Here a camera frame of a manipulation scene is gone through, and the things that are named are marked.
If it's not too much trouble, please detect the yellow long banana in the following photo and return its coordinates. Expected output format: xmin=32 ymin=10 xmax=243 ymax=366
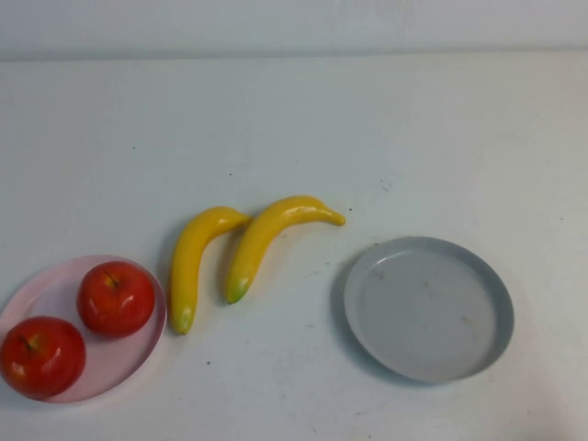
xmin=225 ymin=195 xmax=347 ymax=306

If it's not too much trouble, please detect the yellow strongly curved banana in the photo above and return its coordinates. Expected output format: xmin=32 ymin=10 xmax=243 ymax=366
xmin=168 ymin=205 xmax=254 ymax=337

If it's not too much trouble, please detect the red apple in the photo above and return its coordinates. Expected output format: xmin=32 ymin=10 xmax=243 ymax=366
xmin=75 ymin=260 xmax=157 ymax=339
xmin=0 ymin=315 xmax=88 ymax=401

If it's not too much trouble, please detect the blue-grey round plate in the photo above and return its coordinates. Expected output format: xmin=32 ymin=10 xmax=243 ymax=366
xmin=343 ymin=235 xmax=515 ymax=384

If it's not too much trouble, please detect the pink round plate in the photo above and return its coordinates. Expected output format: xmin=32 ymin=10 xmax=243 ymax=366
xmin=0 ymin=254 xmax=168 ymax=405

